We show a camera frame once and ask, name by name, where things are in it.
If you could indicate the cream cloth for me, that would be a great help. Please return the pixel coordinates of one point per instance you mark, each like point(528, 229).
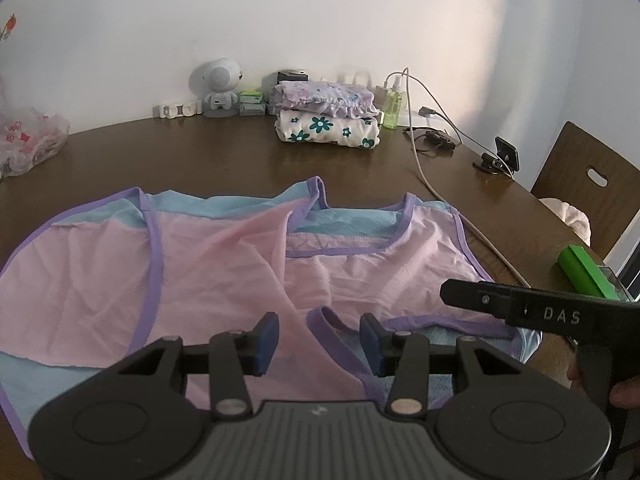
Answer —
point(567, 215)

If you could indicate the brown wooden chair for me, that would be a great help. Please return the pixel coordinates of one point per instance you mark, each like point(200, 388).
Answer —
point(575, 170)

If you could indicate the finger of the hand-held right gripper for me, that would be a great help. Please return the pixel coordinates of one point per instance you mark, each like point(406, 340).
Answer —
point(470, 297)

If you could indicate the bright green plastic object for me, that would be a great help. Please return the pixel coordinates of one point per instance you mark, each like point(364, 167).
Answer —
point(582, 267)

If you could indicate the green spray bottle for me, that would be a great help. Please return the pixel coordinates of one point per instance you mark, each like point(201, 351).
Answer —
point(393, 105)

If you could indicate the small grey device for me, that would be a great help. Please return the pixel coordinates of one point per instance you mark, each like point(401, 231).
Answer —
point(291, 75)

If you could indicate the grey usb plug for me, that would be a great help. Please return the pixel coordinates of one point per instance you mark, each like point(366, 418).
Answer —
point(426, 111)

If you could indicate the clear printed plastic bag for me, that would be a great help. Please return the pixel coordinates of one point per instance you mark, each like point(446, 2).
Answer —
point(30, 140)

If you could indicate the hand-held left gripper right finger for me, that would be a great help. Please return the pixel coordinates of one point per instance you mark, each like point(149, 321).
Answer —
point(371, 347)

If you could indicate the person's right hand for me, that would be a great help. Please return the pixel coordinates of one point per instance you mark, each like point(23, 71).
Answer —
point(627, 395)

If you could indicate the folded white teal-flowered cloth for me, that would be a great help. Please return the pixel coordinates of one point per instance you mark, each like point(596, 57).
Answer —
point(327, 130)

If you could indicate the pink and blue tank top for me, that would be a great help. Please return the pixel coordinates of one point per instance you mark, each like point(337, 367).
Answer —
point(210, 270)

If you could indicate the folded lilac floral cloth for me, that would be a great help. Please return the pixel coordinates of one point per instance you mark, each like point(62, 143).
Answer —
point(325, 96)

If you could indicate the white robot-shaped speaker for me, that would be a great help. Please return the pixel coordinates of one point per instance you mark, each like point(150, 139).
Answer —
point(216, 82)

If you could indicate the white charger plug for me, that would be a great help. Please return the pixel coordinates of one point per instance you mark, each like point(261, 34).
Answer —
point(381, 96)

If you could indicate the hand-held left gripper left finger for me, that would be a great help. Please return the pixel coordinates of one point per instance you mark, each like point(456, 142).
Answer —
point(267, 345)

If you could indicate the clear plastic box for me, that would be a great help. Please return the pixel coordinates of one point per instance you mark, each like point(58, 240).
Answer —
point(617, 280)

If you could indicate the black phone stand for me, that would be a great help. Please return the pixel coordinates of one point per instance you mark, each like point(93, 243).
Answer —
point(485, 165)

